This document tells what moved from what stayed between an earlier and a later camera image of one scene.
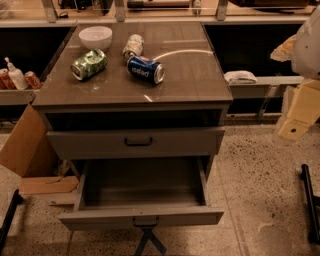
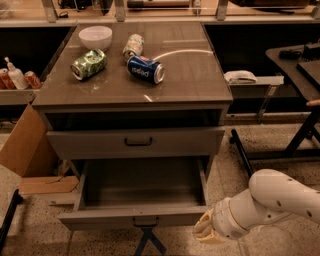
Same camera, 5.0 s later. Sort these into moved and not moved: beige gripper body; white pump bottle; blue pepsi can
Moved: beige gripper body
Not moved: blue pepsi can; white pump bottle
